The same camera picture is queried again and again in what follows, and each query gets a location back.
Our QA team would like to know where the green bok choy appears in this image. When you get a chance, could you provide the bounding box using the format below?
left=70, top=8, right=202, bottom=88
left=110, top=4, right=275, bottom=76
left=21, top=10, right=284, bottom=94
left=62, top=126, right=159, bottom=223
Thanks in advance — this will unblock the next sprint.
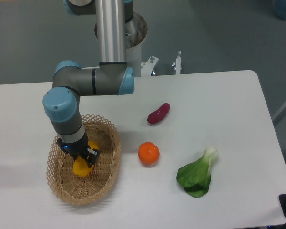
left=176, top=147, right=218, bottom=198

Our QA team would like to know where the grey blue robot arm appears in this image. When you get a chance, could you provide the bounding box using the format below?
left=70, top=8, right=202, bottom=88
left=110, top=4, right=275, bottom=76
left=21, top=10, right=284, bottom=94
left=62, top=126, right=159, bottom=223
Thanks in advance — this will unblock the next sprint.
left=42, top=0, right=134, bottom=167

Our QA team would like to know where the blue plastic bag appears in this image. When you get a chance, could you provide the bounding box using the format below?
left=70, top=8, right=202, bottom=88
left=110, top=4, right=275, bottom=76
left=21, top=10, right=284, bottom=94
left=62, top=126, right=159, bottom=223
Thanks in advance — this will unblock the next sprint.
left=272, top=0, right=286, bottom=21

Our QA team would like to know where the yellow mango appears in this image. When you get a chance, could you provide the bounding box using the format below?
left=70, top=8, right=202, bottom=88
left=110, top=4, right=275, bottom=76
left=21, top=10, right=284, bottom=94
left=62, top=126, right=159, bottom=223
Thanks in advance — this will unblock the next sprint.
left=73, top=140, right=99, bottom=177

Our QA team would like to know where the orange tangerine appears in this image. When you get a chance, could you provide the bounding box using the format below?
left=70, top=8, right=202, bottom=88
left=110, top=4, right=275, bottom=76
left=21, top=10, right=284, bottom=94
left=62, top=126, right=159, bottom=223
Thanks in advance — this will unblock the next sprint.
left=138, top=142, right=160, bottom=164

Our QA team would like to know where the white metal bracket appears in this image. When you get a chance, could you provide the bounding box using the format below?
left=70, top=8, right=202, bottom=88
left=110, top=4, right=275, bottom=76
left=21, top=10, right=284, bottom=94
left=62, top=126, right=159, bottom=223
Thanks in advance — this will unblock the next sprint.
left=172, top=50, right=182, bottom=75

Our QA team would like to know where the purple sweet potato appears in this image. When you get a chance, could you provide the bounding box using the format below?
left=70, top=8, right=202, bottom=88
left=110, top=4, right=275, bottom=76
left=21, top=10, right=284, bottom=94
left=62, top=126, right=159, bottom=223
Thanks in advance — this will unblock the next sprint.
left=147, top=103, right=170, bottom=125

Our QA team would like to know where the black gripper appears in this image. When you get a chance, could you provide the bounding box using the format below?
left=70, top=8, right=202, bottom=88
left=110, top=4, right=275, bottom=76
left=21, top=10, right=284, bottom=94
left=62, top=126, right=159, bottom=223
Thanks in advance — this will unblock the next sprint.
left=56, top=132, right=101, bottom=167

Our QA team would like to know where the woven wicker basket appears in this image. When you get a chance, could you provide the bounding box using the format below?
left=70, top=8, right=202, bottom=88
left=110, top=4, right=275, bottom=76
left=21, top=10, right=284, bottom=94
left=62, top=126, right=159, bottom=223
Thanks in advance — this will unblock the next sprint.
left=46, top=114, right=121, bottom=205

